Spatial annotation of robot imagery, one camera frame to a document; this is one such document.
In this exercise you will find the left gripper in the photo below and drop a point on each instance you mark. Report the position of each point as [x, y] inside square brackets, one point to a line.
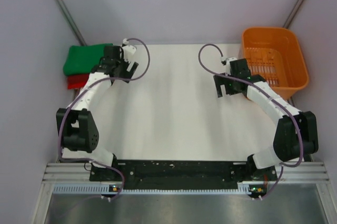
[125, 73]

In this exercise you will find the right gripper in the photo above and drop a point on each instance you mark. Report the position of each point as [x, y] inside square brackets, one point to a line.
[219, 80]

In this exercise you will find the green t shirt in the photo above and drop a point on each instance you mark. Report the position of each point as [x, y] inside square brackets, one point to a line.
[81, 59]

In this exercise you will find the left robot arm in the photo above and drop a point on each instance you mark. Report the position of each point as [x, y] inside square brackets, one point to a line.
[76, 124]

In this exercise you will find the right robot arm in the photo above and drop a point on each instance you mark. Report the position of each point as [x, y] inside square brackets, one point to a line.
[296, 131]

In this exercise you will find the folded red t shirt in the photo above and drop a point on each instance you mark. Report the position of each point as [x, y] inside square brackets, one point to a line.
[77, 81]

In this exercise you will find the orange plastic basket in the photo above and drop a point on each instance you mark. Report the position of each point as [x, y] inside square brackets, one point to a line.
[275, 54]

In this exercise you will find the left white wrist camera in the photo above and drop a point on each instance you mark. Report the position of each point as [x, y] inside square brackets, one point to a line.
[128, 50]

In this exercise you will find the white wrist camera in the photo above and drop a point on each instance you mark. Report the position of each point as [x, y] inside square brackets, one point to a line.
[128, 50]
[226, 63]

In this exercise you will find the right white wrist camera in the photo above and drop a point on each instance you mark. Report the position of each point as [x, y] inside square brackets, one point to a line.
[226, 63]

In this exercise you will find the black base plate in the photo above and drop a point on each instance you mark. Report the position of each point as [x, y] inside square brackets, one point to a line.
[180, 175]

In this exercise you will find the aluminium frame rail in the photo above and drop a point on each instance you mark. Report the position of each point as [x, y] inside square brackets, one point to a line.
[75, 173]

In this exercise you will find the left corner metal post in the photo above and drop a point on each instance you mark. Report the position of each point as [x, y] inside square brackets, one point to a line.
[70, 22]

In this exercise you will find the grey slotted cable duct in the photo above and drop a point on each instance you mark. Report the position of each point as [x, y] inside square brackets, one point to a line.
[95, 189]

